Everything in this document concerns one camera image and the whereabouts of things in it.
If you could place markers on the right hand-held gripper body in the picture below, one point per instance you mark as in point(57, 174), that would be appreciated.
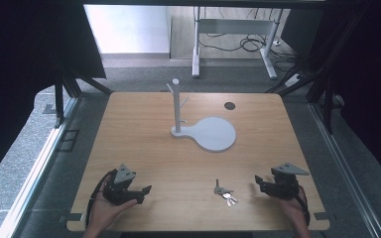
point(284, 181)

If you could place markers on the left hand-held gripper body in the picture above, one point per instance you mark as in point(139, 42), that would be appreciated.
point(123, 177)

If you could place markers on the bunch of silver keys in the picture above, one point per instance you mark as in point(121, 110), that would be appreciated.
point(225, 195)

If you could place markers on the white key stand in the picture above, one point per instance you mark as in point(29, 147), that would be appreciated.
point(208, 132)

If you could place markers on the person's right hand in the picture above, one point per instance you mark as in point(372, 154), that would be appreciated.
point(292, 210)

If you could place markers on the person's left hand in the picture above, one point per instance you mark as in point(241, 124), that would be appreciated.
point(107, 211)

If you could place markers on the black round table grommet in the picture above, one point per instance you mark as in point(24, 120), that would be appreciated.
point(229, 106)

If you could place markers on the black curtain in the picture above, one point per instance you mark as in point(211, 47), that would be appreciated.
point(367, 82)
point(20, 66)

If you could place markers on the aluminium frame rail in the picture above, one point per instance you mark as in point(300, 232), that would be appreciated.
point(29, 178)
point(340, 165)

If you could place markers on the white metal desk frame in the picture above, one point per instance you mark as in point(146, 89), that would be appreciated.
point(196, 49)

